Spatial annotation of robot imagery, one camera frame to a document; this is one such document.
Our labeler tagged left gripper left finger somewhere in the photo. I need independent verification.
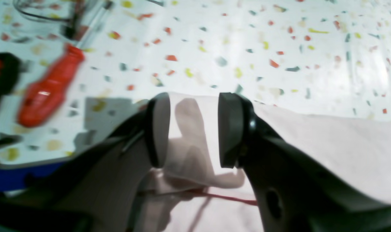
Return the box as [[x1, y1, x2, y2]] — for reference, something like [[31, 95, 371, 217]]
[[0, 93, 171, 232]]

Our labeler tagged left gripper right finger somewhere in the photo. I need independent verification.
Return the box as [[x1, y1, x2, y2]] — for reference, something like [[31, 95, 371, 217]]
[[218, 92, 391, 232]]

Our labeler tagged pink T-shirt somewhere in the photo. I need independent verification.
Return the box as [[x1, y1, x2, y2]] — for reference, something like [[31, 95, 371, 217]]
[[54, 92, 391, 232]]

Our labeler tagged terrazzo pattern tablecloth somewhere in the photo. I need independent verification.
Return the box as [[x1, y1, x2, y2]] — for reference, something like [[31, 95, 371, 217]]
[[0, 0, 391, 165]]

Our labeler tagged black tool red tip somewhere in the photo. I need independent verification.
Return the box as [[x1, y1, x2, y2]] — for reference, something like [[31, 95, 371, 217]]
[[0, 53, 22, 97]]

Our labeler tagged blue handled tool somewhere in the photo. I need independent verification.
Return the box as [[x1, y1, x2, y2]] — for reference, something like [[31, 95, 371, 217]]
[[0, 161, 65, 192]]

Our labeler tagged red handled screwdriver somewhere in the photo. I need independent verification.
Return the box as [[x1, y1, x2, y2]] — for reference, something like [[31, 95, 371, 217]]
[[17, 44, 84, 128]]

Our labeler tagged red black wire bundle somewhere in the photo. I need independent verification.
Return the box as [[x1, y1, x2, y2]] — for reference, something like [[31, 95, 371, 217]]
[[12, 0, 115, 41]]

